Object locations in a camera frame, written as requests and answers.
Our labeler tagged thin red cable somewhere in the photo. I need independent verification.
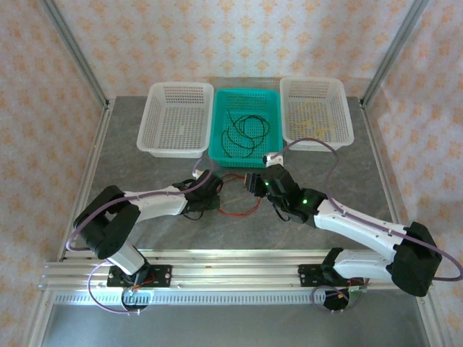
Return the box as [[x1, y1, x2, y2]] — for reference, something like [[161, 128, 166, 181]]
[[218, 174, 262, 218]]

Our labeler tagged thin yellow cable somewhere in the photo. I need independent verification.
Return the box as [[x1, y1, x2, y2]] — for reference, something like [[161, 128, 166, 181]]
[[289, 104, 340, 140], [288, 102, 340, 140]]

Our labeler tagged teal plastic mesh basket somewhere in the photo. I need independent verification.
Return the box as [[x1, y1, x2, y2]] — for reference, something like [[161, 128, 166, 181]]
[[208, 88, 284, 169]]

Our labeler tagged white plastic mesh basket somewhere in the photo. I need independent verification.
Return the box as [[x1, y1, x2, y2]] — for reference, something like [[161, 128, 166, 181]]
[[136, 81, 215, 160], [279, 75, 354, 152]]

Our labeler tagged grey metal lower panel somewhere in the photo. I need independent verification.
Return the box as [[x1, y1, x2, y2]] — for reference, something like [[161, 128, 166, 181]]
[[35, 303, 431, 347]]

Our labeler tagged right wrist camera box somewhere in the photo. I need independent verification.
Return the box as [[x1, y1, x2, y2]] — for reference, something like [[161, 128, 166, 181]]
[[263, 151, 285, 168]]

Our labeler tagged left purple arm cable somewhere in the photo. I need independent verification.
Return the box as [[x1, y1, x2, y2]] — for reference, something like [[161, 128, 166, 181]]
[[66, 157, 216, 316]]

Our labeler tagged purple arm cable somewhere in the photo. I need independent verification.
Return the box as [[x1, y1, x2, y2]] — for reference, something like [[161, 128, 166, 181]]
[[273, 139, 463, 314], [66, 157, 216, 316]]

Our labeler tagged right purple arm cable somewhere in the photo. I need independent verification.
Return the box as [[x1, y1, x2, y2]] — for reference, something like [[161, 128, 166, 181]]
[[273, 139, 463, 314]]

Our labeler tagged aluminium mounting rail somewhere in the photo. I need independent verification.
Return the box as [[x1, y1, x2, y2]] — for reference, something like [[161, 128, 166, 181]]
[[38, 249, 435, 292]]

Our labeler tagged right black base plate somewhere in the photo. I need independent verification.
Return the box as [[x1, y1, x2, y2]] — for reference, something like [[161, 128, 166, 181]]
[[296, 264, 365, 289]]

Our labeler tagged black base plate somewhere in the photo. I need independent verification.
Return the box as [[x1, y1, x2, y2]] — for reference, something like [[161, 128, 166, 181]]
[[106, 264, 173, 289], [296, 264, 365, 289]]

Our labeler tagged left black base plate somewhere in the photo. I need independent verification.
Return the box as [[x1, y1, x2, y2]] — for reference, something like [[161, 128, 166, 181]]
[[106, 264, 173, 289]]

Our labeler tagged aluminium table side rail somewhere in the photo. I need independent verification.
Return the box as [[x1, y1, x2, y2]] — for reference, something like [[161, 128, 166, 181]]
[[361, 99, 413, 261], [57, 97, 114, 261]]

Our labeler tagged grey slotted cable duct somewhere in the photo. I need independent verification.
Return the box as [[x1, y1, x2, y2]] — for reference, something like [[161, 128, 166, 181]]
[[54, 291, 362, 307]]

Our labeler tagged aluminium frame post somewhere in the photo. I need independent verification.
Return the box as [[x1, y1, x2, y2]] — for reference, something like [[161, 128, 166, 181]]
[[38, 0, 111, 109], [360, 0, 431, 108]]

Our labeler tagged aluminium frame leg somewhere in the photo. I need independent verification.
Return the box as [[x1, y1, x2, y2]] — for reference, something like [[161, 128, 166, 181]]
[[415, 288, 448, 347], [27, 288, 55, 347]]

